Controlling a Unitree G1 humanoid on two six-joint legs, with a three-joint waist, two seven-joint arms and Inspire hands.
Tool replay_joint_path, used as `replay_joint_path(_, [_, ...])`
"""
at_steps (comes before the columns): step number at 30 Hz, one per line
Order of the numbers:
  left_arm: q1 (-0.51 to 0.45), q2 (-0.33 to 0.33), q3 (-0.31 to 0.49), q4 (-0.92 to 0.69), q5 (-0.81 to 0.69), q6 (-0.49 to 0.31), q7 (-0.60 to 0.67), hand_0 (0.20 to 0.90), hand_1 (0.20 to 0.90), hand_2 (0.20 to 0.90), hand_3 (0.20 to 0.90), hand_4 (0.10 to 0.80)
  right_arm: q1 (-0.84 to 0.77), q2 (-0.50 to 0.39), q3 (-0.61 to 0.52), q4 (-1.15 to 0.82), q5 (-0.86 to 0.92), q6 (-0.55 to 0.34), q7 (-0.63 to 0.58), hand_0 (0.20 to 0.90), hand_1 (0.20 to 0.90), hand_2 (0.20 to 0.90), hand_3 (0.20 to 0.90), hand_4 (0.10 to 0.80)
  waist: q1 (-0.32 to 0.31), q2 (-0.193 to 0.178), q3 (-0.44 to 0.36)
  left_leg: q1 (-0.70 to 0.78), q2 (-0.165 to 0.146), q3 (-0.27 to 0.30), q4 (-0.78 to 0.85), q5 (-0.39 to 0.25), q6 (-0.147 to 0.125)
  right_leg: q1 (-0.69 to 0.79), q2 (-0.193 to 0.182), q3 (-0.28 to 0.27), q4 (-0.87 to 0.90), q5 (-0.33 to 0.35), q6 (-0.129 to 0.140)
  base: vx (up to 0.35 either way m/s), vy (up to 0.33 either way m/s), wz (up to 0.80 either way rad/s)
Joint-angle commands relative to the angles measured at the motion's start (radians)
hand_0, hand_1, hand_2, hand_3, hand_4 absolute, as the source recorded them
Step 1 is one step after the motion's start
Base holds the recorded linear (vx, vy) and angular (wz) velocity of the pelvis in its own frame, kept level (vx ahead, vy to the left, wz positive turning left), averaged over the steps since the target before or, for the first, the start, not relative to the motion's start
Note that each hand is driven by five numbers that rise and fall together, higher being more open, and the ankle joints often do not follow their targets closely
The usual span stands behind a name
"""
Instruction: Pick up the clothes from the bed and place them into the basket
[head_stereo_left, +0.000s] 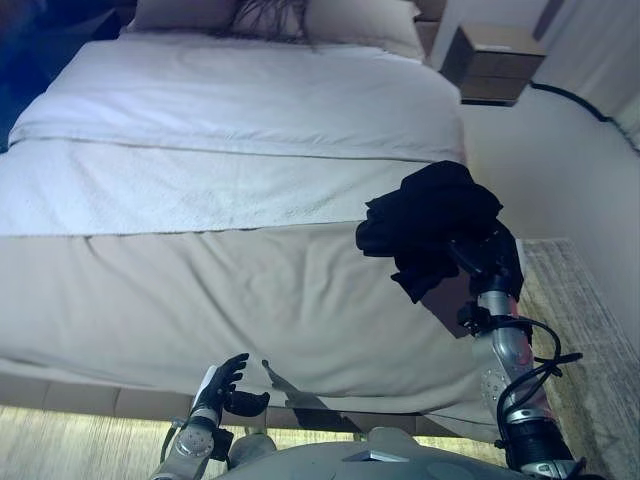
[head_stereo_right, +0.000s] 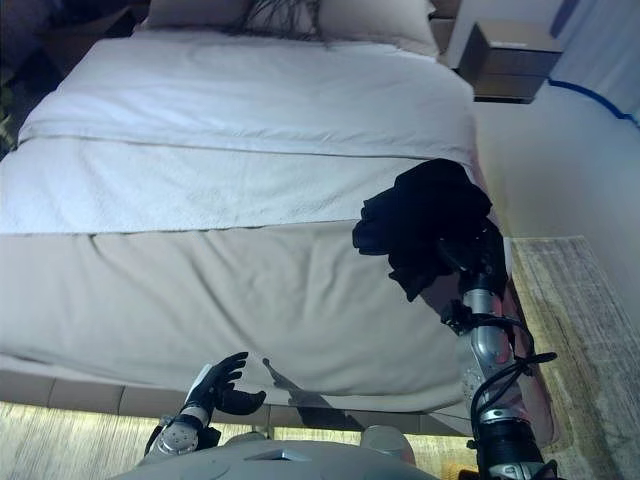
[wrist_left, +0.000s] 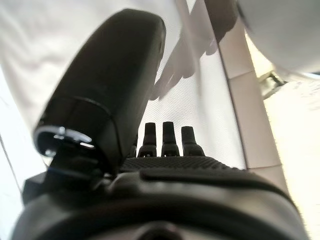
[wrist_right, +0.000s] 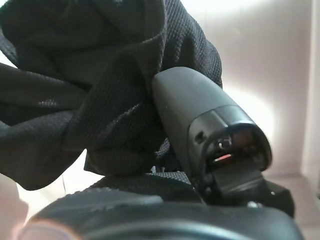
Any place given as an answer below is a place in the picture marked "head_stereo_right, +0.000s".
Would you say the grey robot torso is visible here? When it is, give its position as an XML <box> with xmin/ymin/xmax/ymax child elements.
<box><xmin>114</xmin><ymin>433</ymin><xmax>482</xmax><ymax>480</ymax></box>

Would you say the patterned grey pillow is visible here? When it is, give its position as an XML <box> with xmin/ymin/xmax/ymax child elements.
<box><xmin>223</xmin><ymin>0</ymin><xmax>327</xmax><ymax>40</ymax></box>

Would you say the white duvet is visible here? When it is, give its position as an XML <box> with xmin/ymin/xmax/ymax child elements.
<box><xmin>17</xmin><ymin>37</ymin><xmax>475</xmax><ymax>164</ymax></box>

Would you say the bed with beige cover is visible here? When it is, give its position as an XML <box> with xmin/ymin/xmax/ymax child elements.
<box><xmin>0</xmin><ymin>0</ymin><xmax>557</xmax><ymax>447</ymax></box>

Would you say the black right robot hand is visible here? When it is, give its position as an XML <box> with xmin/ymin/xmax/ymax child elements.
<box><xmin>437</xmin><ymin>222</ymin><xmax>504</xmax><ymax>281</ymax></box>

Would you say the black garment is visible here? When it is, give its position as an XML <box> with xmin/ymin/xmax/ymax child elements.
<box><xmin>351</xmin><ymin>158</ymin><xmax>495</xmax><ymax>304</ymax></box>

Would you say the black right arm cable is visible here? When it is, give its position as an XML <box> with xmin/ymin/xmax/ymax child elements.
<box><xmin>468</xmin><ymin>319</ymin><xmax>559</xmax><ymax>480</ymax></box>

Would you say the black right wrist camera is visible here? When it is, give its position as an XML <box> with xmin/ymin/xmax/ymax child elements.
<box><xmin>439</xmin><ymin>298</ymin><xmax>474</xmax><ymax>329</ymax></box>

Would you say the wooden nightstand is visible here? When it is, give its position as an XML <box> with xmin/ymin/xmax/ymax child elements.
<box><xmin>456</xmin><ymin>20</ymin><xmax>565</xmax><ymax>105</ymax></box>

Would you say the beige pillow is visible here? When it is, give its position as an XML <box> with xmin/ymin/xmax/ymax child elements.
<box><xmin>316</xmin><ymin>0</ymin><xmax>440</xmax><ymax>55</ymax></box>
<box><xmin>143</xmin><ymin>0</ymin><xmax>257</xmax><ymax>29</ymax></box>

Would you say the blue floor tape strip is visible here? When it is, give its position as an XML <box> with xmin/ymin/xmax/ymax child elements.
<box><xmin>546</xmin><ymin>76</ymin><xmax>640</xmax><ymax>122</ymax></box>

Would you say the white curtain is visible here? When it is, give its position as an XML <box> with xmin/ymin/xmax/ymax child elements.
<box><xmin>549</xmin><ymin>0</ymin><xmax>640</xmax><ymax>117</ymax></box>

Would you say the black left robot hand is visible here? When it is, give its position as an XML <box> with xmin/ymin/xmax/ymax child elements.
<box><xmin>184</xmin><ymin>351</ymin><xmax>267</xmax><ymax>416</ymax></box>

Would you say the white textured blanket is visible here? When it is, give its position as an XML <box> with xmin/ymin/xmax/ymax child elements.
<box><xmin>0</xmin><ymin>136</ymin><xmax>482</xmax><ymax>237</ymax></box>

